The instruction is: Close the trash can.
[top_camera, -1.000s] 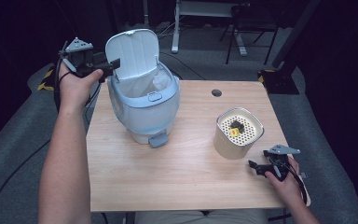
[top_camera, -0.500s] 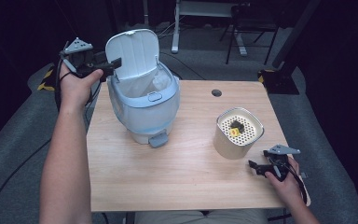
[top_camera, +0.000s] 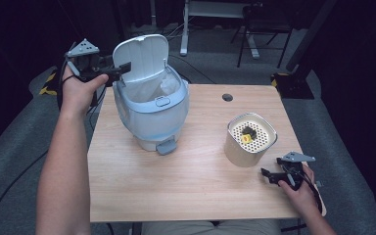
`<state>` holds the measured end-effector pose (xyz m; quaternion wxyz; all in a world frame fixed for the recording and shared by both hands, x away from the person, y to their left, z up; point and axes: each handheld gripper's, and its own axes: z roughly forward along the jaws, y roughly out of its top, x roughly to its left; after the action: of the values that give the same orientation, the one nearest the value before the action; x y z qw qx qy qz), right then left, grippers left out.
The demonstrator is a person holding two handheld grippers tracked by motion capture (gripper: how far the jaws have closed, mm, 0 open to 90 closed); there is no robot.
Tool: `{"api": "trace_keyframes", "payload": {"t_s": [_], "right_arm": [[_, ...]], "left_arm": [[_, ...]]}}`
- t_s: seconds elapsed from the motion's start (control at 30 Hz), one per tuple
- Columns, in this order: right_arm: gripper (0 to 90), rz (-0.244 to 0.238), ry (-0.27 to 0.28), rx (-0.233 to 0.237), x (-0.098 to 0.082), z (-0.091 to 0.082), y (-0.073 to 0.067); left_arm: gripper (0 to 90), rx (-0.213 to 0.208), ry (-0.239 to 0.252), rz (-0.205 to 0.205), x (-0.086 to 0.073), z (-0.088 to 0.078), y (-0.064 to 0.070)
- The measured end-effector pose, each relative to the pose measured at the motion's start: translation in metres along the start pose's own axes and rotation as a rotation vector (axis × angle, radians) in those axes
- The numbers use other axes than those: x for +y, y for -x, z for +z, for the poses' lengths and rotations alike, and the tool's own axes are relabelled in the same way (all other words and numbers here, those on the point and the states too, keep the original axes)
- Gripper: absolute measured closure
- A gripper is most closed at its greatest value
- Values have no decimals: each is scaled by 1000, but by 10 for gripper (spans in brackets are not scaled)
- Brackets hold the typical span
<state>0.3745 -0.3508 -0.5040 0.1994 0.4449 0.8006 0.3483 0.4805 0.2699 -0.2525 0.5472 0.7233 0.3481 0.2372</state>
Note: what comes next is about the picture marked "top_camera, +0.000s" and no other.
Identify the black chair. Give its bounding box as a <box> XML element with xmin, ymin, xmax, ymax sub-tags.
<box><xmin>230</xmin><ymin>2</ymin><xmax>294</xmax><ymax>70</ymax></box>

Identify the dark crumpled scrap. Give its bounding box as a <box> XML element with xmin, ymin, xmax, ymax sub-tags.
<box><xmin>241</xmin><ymin>125</ymin><xmax>259</xmax><ymax>141</ymax></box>

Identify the person's left hand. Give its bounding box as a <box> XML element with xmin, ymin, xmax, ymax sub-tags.
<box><xmin>60</xmin><ymin>65</ymin><xmax>110</xmax><ymax>115</ymax></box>

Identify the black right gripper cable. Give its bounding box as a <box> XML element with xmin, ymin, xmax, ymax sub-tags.
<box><xmin>298</xmin><ymin>170</ymin><xmax>324</xmax><ymax>215</ymax></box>

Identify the beige container with perforated insert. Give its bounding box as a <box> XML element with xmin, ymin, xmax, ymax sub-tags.
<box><xmin>223</xmin><ymin>112</ymin><xmax>278</xmax><ymax>168</ymax></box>

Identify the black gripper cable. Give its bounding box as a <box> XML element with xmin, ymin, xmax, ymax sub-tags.
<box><xmin>56</xmin><ymin>60</ymin><xmax>76</xmax><ymax>111</ymax></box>
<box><xmin>298</xmin><ymin>170</ymin><xmax>324</xmax><ymax>215</ymax></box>

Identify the white trash bag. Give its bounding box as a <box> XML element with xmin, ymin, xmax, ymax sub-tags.
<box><xmin>123</xmin><ymin>70</ymin><xmax>181</xmax><ymax>104</ymax></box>

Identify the black stand with base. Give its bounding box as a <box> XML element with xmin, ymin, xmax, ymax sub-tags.
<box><xmin>270</xmin><ymin>0</ymin><xmax>339</xmax><ymax>100</ymax></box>

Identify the white pedal trash bin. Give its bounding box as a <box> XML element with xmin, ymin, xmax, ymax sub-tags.
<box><xmin>112</xmin><ymin>33</ymin><xmax>190</xmax><ymax>157</ymax></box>

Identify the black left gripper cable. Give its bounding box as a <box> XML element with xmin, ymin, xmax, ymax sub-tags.
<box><xmin>56</xmin><ymin>60</ymin><xmax>76</xmax><ymax>111</ymax></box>

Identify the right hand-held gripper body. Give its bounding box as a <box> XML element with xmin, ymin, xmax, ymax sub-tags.
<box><xmin>275</xmin><ymin>150</ymin><xmax>317</xmax><ymax>192</ymax></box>

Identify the black floor cable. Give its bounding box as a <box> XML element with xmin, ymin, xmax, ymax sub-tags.
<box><xmin>0</xmin><ymin>149</ymin><xmax>49</xmax><ymax>235</ymax></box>

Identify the yellow black striped floor marker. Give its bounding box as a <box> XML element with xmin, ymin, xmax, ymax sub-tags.
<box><xmin>38</xmin><ymin>69</ymin><xmax>59</xmax><ymax>97</ymax></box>

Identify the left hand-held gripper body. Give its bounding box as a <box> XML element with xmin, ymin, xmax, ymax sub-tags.
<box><xmin>65</xmin><ymin>38</ymin><xmax>123</xmax><ymax>88</ymax></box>

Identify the person's right hand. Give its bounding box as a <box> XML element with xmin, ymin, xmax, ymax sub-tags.
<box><xmin>277</xmin><ymin>164</ymin><xmax>323</xmax><ymax>220</ymax></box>

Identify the white desk frame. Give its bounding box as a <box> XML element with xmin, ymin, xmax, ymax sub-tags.
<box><xmin>179</xmin><ymin>0</ymin><xmax>261</xmax><ymax>60</ymax></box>

